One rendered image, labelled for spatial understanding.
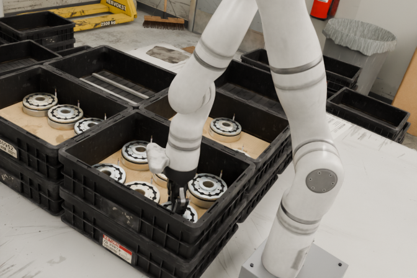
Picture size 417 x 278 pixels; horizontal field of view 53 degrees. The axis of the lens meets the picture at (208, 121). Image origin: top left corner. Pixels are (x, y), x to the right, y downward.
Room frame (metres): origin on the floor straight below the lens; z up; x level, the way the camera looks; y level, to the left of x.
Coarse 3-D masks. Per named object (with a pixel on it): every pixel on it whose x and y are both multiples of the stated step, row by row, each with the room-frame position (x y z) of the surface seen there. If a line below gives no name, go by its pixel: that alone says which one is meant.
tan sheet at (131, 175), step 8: (120, 152) 0.96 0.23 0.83; (104, 160) 0.91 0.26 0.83; (112, 160) 0.92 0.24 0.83; (120, 160) 0.93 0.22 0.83; (128, 168) 0.90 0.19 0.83; (128, 176) 0.86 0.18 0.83; (136, 176) 0.87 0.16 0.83; (144, 176) 0.87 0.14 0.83; (152, 184) 0.85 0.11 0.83; (160, 192) 0.82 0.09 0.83; (160, 200) 0.79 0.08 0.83; (200, 208) 0.79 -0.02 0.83; (200, 216) 0.76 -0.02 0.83
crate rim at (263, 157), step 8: (160, 96) 1.15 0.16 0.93; (232, 96) 1.25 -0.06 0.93; (144, 104) 1.08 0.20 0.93; (152, 104) 1.10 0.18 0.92; (248, 104) 1.21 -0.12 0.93; (152, 112) 1.04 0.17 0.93; (272, 112) 1.18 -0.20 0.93; (168, 120) 1.02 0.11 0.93; (288, 120) 1.15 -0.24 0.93; (288, 128) 1.10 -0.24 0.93; (280, 136) 1.05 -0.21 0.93; (216, 144) 0.94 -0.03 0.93; (272, 144) 0.99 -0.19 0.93; (232, 152) 0.92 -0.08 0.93; (264, 152) 0.95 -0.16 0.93; (272, 152) 0.98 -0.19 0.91; (256, 160) 0.90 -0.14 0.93; (264, 160) 0.93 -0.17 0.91; (256, 168) 0.89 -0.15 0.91
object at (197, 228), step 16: (128, 112) 1.02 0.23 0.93; (144, 112) 1.04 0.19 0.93; (208, 144) 0.93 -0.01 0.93; (64, 160) 0.77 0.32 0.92; (80, 160) 0.77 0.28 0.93; (240, 160) 0.89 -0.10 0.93; (96, 176) 0.73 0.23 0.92; (240, 176) 0.82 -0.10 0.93; (128, 192) 0.69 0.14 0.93; (224, 192) 0.75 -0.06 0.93; (144, 208) 0.67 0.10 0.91; (160, 208) 0.66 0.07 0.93; (208, 208) 0.68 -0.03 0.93; (176, 224) 0.63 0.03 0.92; (192, 224) 0.63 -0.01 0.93
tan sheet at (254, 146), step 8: (208, 120) 1.23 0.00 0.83; (208, 128) 1.18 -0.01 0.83; (208, 136) 1.13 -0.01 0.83; (240, 136) 1.17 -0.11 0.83; (248, 136) 1.18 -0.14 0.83; (224, 144) 1.10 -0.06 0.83; (232, 144) 1.11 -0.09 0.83; (240, 144) 1.12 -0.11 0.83; (248, 144) 1.13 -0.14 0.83; (256, 144) 1.14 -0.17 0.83; (264, 144) 1.15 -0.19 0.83; (248, 152) 1.08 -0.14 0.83; (256, 152) 1.09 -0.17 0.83
